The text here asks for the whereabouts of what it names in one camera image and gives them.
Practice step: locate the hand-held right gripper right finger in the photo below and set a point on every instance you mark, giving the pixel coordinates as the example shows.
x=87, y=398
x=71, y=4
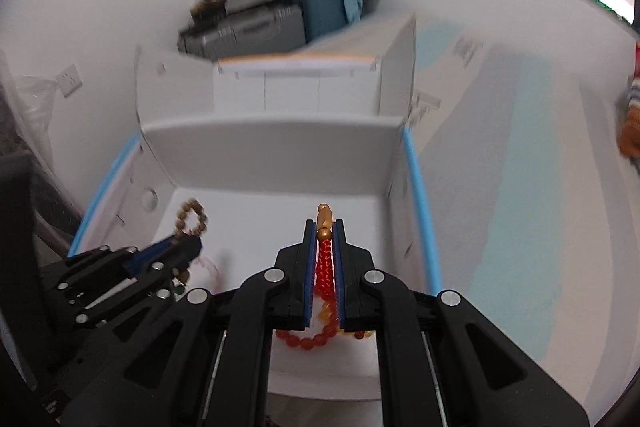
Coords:
x=340, y=257

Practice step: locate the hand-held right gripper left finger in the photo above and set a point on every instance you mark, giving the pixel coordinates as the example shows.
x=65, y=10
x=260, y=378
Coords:
x=310, y=257

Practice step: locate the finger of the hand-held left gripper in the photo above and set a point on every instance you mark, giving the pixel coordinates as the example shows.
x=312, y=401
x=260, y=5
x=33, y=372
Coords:
x=150, y=253
x=165, y=274

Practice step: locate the white cardboard box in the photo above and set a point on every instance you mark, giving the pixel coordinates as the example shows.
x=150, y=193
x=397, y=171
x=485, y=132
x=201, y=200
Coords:
x=280, y=152

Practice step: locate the clear plastic bag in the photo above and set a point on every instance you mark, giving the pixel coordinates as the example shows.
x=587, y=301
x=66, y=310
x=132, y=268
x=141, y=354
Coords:
x=37, y=117

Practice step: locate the grey suitcase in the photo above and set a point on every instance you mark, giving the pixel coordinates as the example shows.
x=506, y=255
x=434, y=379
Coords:
x=245, y=32

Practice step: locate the blue suitcase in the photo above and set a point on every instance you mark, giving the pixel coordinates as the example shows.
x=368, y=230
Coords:
x=317, y=7

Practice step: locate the striped folded blanket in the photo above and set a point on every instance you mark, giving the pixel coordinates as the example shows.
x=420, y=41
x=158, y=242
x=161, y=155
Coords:
x=631, y=107

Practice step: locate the wall socket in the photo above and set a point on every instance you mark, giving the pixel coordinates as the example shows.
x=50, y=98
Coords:
x=69, y=81

